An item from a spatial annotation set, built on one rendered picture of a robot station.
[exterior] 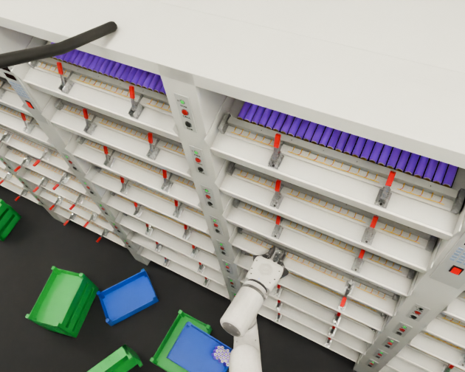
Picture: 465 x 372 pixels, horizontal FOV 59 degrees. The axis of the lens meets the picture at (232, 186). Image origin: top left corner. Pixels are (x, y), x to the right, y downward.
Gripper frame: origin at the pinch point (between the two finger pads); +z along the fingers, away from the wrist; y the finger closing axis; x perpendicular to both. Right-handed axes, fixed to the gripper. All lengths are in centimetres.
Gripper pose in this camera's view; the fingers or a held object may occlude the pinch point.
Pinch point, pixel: (277, 254)
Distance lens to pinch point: 143.3
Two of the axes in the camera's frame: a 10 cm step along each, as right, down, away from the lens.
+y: -8.7, -3.6, 3.4
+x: -0.2, 7.2, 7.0
